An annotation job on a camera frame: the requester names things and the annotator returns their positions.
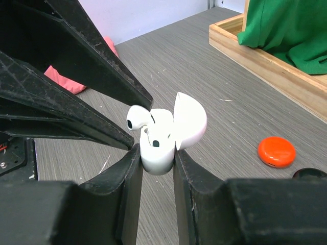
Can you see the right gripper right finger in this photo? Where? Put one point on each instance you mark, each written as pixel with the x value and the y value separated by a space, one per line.
pixel 246 211

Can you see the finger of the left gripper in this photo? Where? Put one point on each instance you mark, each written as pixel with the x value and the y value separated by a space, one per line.
pixel 60 34
pixel 34 106

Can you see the green t-shirt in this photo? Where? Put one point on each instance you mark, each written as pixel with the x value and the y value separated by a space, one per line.
pixel 292 31

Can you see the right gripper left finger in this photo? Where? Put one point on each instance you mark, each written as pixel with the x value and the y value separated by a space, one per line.
pixel 102 210

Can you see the orange earbud case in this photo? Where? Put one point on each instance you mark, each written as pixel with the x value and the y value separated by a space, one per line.
pixel 277 152

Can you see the wooden clothes rack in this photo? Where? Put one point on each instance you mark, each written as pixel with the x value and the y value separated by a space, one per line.
pixel 308 91

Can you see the red folded cloth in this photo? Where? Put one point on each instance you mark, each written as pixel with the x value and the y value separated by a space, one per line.
pixel 69 80

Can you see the white earbud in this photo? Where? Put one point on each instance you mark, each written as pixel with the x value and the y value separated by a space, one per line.
pixel 158 135
pixel 137 117

